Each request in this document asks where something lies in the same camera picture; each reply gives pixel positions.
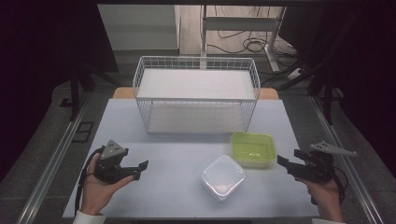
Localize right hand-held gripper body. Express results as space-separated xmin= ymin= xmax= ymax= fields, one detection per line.
xmin=297 ymin=140 xmax=358 ymax=185

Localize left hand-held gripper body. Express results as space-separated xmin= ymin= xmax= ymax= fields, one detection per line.
xmin=92 ymin=139 xmax=135 ymax=185

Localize green plastic container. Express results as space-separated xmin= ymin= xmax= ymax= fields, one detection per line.
xmin=230 ymin=132 xmax=278 ymax=169

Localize clear white plastic container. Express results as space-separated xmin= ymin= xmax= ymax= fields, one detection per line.
xmin=200 ymin=154 xmax=247 ymax=203

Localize white wire shelf rack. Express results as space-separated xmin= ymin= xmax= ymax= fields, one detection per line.
xmin=132 ymin=55 xmax=262 ymax=135

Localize person's right hand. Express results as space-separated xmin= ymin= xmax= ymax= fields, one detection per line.
xmin=294 ymin=176 xmax=346 ymax=224

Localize person's left hand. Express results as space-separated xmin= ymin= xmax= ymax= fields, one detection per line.
xmin=79 ymin=153 xmax=134 ymax=217

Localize black stand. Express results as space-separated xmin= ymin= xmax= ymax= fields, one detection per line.
xmin=59 ymin=46 xmax=122 ymax=122
xmin=261 ymin=8 xmax=362 ymax=126

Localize white power strip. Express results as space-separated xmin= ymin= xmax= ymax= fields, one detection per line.
xmin=286 ymin=67 xmax=304 ymax=80

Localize white cabinet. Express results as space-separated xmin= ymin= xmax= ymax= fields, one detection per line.
xmin=96 ymin=4 xmax=182 ymax=52

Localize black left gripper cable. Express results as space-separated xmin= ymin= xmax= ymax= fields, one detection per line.
xmin=74 ymin=146 xmax=105 ymax=217

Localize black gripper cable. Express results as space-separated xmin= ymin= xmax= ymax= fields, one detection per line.
xmin=74 ymin=146 xmax=105 ymax=217
xmin=310 ymin=166 xmax=349 ymax=207

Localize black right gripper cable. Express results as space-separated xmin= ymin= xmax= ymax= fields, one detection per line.
xmin=310 ymin=166 xmax=349 ymax=207

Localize metal floor rail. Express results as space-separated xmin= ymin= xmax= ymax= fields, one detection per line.
xmin=15 ymin=92 xmax=92 ymax=224
xmin=308 ymin=95 xmax=386 ymax=224

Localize black cables on floor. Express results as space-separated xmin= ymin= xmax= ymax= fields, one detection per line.
xmin=206 ymin=6 xmax=302 ymax=68

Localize white metal desk frame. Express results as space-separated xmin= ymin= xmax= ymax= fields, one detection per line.
xmin=199 ymin=5 xmax=288 ymax=73

